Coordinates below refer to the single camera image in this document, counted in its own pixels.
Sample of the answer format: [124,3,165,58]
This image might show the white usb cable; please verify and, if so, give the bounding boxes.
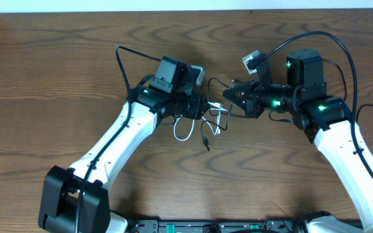
[173,101,229,142]

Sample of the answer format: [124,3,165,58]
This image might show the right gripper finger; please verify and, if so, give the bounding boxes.
[223,92,247,111]
[223,80,254,96]

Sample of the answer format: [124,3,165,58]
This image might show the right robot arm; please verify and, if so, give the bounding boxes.
[223,49,373,232]

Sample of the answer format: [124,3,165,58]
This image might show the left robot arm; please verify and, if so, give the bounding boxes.
[38,56,209,232]

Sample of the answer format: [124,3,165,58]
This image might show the left camera black cable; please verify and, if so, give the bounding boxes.
[74,45,163,233]

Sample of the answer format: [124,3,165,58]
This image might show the right camera black cable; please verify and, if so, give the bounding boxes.
[260,30,373,211]

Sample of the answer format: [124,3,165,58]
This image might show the camera black cable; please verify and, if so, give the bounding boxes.
[74,45,163,233]
[260,30,373,211]

